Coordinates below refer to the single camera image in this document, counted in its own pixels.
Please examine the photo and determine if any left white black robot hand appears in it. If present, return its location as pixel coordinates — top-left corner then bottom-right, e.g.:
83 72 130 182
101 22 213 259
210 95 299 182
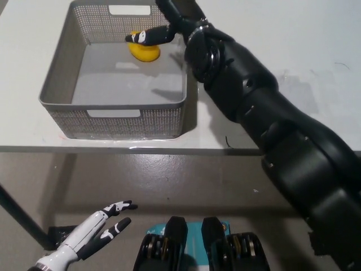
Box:
33 200 139 271

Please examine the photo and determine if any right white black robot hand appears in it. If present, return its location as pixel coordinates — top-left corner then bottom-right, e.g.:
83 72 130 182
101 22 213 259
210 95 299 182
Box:
125 0 210 46

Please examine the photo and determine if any black table leg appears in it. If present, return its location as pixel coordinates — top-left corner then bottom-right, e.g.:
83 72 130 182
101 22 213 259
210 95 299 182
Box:
0 183 55 251

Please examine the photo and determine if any black teal robot body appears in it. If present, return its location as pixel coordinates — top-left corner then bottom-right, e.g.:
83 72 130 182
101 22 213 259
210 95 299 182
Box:
132 216 271 271

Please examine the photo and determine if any grey perforated plastic basket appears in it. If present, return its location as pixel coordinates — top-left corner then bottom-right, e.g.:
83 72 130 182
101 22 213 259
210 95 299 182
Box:
38 0 188 140

